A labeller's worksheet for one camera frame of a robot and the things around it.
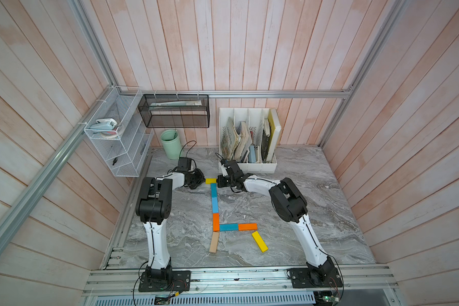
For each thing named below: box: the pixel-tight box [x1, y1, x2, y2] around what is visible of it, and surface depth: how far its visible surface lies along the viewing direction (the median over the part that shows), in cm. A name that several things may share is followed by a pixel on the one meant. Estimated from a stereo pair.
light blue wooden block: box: [211, 196, 219, 214], surface depth 96 cm
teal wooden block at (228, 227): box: [219, 223, 239, 232], surface depth 88 cm
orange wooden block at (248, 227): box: [238, 223, 259, 232], surface depth 89 cm
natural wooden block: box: [209, 231, 220, 254], surface depth 84 cm
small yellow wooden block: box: [205, 177, 218, 185], surface depth 106 cm
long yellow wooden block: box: [251, 230, 269, 253], surface depth 85 cm
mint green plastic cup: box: [160, 128, 182, 161], surface depth 110 cm
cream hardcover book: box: [264, 108, 282, 174], surface depth 103 cm
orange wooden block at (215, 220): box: [212, 212, 220, 232], surface depth 90 cm
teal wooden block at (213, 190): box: [210, 182, 219, 198], surface depth 102 cm
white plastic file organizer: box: [218, 107, 278, 175], surface depth 106 cm
